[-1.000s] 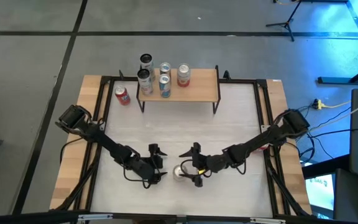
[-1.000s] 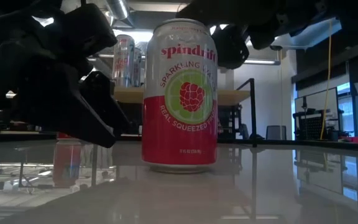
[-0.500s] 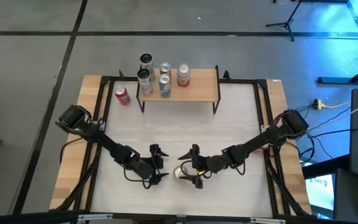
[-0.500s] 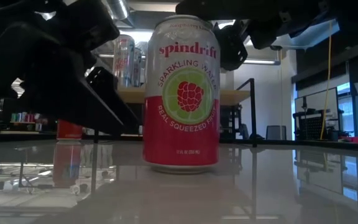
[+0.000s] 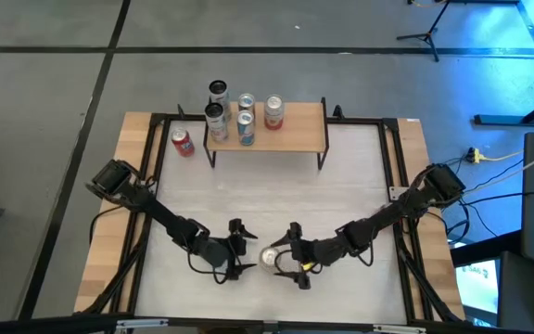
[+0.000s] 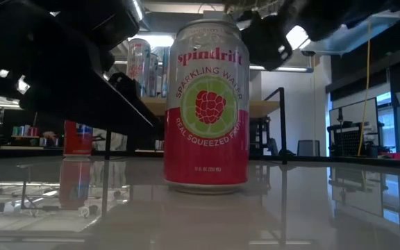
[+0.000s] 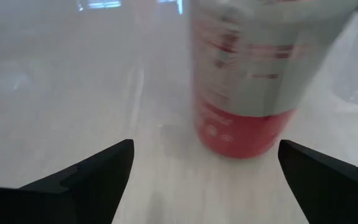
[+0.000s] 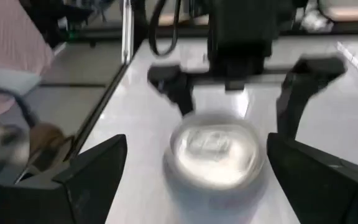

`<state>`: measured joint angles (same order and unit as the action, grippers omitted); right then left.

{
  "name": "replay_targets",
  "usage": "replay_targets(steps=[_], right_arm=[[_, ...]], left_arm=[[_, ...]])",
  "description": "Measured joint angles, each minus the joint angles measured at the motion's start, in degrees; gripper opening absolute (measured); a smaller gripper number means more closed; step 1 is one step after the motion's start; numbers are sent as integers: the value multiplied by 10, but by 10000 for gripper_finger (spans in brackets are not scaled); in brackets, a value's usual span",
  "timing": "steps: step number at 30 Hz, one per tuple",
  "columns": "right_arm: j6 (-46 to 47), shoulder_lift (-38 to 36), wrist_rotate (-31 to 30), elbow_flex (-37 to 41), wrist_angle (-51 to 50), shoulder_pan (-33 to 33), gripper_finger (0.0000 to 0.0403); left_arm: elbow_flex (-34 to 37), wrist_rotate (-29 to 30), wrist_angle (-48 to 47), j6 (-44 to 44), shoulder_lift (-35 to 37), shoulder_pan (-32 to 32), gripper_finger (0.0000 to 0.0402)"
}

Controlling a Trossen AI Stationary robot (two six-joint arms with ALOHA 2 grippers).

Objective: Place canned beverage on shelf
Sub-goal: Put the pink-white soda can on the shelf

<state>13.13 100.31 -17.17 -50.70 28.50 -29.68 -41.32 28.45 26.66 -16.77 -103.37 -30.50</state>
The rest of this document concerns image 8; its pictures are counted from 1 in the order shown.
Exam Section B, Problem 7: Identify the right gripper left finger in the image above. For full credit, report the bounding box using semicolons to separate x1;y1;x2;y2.
0;134;128;224

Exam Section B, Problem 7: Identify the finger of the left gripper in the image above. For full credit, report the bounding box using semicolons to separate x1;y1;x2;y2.
275;55;347;140
147;64;196;116

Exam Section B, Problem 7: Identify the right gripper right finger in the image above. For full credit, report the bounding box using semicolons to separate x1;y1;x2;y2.
266;133;358;224

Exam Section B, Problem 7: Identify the silver and red Spindrift can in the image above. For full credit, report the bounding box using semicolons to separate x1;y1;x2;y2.
162;112;267;218

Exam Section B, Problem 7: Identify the person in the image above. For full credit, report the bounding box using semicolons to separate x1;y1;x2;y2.
0;0;74;184

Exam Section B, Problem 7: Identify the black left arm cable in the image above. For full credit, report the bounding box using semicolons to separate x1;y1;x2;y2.
147;0;183;57

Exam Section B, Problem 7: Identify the silver aluminium bracket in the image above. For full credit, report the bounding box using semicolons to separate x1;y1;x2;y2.
121;0;135;65

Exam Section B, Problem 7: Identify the black aluminium table frame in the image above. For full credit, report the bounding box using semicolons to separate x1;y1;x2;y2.
14;62;130;184

